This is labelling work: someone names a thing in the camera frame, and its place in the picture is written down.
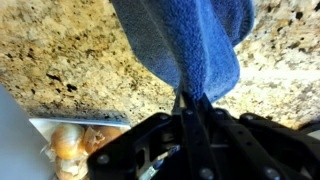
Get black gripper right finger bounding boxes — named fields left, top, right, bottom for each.
left=199, top=94, right=320, bottom=180

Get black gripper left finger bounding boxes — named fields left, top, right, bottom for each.
left=87, top=92, right=214, bottom=180

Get blue terry towel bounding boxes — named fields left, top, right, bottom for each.
left=109, top=0, right=256, bottom=104

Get yellow onion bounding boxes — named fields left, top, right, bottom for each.
left=49, top=123, right=86, bottom=160
left=54, top=156, right=89, bottom=180
left=83, top=125, right=123, bottom=154

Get white rectangular plate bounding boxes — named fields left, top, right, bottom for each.
left=28, top=117, right=132, bottom=158

